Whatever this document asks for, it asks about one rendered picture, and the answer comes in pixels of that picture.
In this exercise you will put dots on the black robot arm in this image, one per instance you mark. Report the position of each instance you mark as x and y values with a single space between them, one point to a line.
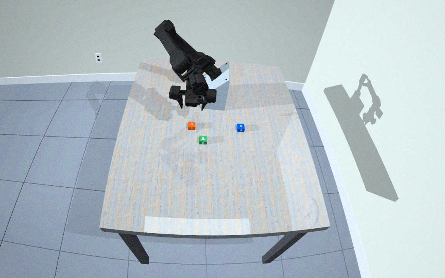
184 57

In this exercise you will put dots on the blue block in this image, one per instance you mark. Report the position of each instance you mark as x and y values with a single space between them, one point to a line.
240 128

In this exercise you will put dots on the green block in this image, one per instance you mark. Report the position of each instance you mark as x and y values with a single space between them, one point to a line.
202 139

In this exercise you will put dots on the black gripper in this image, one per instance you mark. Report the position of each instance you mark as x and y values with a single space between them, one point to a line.
176 94

